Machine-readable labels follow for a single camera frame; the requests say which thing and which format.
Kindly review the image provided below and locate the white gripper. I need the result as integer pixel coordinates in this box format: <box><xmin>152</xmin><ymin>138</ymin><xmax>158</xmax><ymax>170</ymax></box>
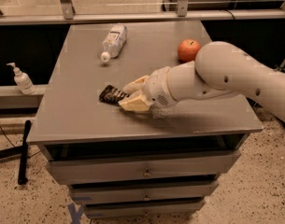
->
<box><xmin>119</xmin><ymin>66</ymin><xmax>177</xmax><ymax>112</ymax></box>

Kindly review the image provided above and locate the black rxbar chocolate wrapper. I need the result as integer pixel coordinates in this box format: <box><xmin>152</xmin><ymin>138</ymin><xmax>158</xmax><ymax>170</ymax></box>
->
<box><xmin>99</xmin><ymin>85</ymin><xmax>128</xmax><ymax>105</ymax></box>

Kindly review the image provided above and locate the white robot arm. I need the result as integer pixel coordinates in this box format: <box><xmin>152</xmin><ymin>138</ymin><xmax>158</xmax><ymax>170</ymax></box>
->
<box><xmin>119</xmin><ymin>41</ymin><xmax>285</xmax><ymax>122</ymax></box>

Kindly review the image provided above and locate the clear plastic water bottle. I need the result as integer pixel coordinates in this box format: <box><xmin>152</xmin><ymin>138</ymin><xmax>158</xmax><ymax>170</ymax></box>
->
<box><xmin>101</xmin><ymin>23</ymin><xmax>127</xmax><ymax>63</ymax></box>

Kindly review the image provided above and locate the red apple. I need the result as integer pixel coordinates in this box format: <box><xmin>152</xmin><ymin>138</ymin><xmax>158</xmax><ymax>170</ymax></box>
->
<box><xmin>178</xmin><ymin>39</ymin><xmax>201</xmax><ymax>63</ymax></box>

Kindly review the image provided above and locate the grey drawer cabinet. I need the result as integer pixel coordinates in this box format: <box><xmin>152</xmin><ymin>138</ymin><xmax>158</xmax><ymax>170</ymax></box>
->
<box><xmin>26</xmin><ymin>20</ymin><xmax>264</xmax><ymax>220</ymax></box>

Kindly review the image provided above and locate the top grey drawer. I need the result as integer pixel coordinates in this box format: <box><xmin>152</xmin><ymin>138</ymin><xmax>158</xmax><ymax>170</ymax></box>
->
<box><xmin>46</xmin><ymin>150</ymin><xmax>241</xmax><ymax>185</ymax></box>

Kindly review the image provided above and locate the grey drawer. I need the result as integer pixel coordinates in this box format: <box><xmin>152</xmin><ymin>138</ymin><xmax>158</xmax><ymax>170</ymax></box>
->
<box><xmin>46</xmin><ymin>150</ymin><xmax>241</xmax><ymax>185</ymax></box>
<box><xmin>69</xmin><ymin>181</ymin><xmax>219</xmax><ymax>204</ymax></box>
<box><xmin>84</xmin><ymin>198</ymin><xmax>205</xmax><ymax>218</ymax></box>

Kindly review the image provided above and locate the grey metal railing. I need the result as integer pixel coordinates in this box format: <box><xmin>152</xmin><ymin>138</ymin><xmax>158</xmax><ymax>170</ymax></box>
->
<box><xmin>0</xmin><ymin>0</ymin><xmax>285</xmax><ymax>25</ymax></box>

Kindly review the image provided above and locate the middle grey drawer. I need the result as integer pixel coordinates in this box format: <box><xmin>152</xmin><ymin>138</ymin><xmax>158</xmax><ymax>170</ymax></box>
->
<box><xmin>69</xmin><ymin>181</ymin><xmax>219</xmax><ymax>204</ymax></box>

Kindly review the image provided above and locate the white pump soap bottle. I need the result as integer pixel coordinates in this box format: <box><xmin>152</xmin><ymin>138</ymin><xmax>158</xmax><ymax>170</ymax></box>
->
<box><xmin>7</xmin><ymin>63</ymin><xmax>36</xmax><ymax>95</ymax></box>

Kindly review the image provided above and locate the bottom grey drawer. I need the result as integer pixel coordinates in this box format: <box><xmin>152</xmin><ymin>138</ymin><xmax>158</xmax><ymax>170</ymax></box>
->
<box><xmin>84</xmin><ymin>198</ymin><xmax>205</xmax><ymax>218</ymax></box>

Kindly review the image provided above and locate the black stand leg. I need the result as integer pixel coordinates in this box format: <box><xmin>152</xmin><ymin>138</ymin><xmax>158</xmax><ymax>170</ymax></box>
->
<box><xmin>0</xmin><ymin>120</ymin><xmax>32</xmax><ymax>185</ymax></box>

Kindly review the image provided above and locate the black floor cable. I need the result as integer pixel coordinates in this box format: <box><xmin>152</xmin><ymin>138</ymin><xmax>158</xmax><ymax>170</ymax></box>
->
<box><xmin>0</xmin><ymin>120</ymin><xmax>42</xmax><ymax>161</ymax></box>

